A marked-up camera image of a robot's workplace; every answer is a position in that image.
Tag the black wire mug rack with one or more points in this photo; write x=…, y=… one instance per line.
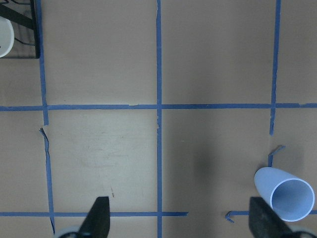
x=23, y=16

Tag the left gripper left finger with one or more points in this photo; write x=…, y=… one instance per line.
x=97, y=222

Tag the white mug front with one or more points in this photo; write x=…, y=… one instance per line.
x=6, y=36

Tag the light blue cup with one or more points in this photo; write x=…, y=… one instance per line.
x=290, y=197

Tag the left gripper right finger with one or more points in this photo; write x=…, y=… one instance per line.
x=264, y=222

